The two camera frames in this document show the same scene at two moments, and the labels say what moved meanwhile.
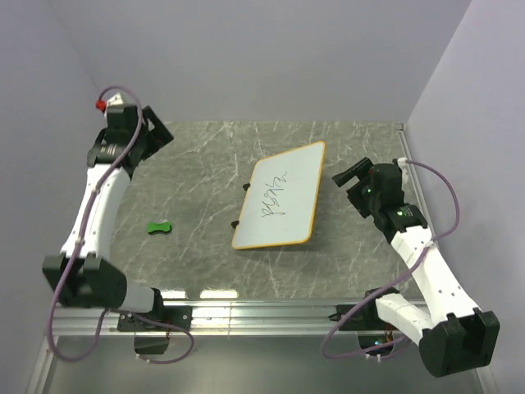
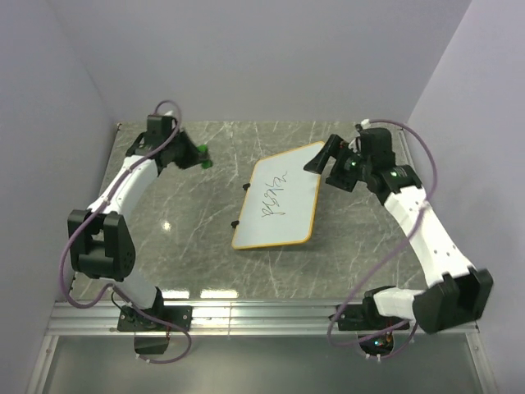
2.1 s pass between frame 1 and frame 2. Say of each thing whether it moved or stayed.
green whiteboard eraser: moved
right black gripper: moved
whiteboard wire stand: stayed
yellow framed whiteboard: stayed
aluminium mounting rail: stayed
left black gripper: moved
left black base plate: stayed
